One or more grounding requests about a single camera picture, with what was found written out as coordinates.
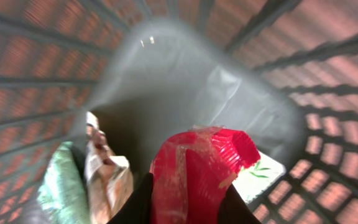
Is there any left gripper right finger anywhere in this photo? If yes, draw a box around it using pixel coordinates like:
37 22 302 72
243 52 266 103
218 184 261 224

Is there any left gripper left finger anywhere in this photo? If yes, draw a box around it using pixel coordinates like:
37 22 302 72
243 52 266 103
107 173 154 224

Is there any white cosmetic tube gold cap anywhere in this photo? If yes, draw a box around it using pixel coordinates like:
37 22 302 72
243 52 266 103
232 152 287 204

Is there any beige mushroom pouch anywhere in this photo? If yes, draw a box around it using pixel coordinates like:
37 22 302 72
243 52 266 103
85 112 134 224

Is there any red orange pasta package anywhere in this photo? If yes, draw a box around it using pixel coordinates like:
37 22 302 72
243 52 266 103
150 126 260 223

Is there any teal snack packet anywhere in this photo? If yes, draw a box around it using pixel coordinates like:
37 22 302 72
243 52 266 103
37 141 91 224

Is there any grey plastic shopping basket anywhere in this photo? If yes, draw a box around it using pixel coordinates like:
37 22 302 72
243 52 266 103
0 0 358 223

